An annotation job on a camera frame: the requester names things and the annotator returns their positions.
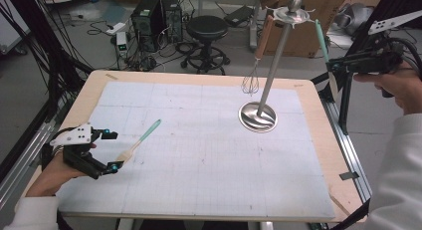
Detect long tan tape strip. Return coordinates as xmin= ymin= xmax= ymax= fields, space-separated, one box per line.
xmin=328 ymin=193 xmax=352 ymax=218

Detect black floor cables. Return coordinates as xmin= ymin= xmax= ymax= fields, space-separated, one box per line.
xmin=125 ymin=52 xmax=187 ymax=73

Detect mint handled cream spatula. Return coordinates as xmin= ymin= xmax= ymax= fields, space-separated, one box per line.
xmin=314 ymin=18 xmax=340 ymax=101

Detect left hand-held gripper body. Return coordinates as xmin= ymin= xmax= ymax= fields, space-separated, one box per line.
xmin=49 ymin=122 xmax=112 ymax=180

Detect mint handled basting brush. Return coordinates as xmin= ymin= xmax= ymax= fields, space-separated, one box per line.
xmin=115 ymin=118 xmax=163 ymax=164

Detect black flat box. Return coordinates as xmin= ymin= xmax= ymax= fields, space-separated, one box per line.
xmin=223 ymin=4 xmax=255 ymax=28

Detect wooden handled wire whisk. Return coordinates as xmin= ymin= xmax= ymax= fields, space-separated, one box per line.
xmin=241 ymin=14 xmax=276 ymax=97

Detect white wheeled board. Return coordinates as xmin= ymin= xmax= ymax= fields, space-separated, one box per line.
xmin=0 ymin=0 xmax=32 ymax=55

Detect large brown cardboard box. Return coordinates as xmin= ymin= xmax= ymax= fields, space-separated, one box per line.
xmin=260 ymin=0 xmax=387 ymax=59

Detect white power strip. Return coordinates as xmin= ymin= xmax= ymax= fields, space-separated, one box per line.
xmin=105 ymin=21 xmax=127 ymax=36

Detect person's left hand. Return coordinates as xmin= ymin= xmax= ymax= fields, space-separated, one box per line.
xmin=31 ymin=142 xmax=99 ymax=195

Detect black tape piece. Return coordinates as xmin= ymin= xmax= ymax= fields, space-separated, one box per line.
xmin=338 ymin=170 xmax=360 ymax=181

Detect white grid mat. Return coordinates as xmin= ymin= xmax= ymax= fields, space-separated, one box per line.
xmin=54 ymin=81 xmax=336 ymax=218

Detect white floor board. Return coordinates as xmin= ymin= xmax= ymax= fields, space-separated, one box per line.
xmin=326 ymin=27 xmax=369 ymax=52

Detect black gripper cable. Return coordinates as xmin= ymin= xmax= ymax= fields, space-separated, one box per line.
xmin=387 ymin=37 xmax=422 ymax=75

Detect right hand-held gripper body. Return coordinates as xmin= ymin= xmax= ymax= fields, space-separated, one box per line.
xmin=344 ymin=10 xmax=422 ymax=77

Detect aluminium rail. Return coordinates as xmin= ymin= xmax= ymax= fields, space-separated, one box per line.
xmin=319 ymin=99 xmax=374 ymax=204
xmin=0 ymin=100 xmax=64 ymax=208

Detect black round stool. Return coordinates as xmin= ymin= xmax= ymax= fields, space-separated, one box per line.
xmin=180 ymin=15 xmax=232 ymax=76

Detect person's right hand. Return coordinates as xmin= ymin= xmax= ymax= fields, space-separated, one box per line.
xmin=352 ymin=62 xmax=422 ymax=116

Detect white power supply unit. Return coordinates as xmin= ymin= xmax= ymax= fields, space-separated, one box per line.
xmin=114 ymin=30 xmax=129 ymax=59

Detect steel utensil rack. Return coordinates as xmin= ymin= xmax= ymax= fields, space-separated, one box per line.
xmin=238 ymin=0 xmax=317 ymax=134

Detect black computer tower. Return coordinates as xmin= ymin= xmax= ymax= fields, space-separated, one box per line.
xmin=129 ymin=0 xmax=167 ymax=54
xmin=161 ymin=0 xmax=184 ymax=44

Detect black metal frame with cables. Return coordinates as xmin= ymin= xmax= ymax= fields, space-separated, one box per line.
xmin=4 ymin=0 xmax=94 ymax=124

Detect grey plastic cover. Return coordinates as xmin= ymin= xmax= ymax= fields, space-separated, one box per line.
xmin=332 ymin=2 xmax=374 ymax=37

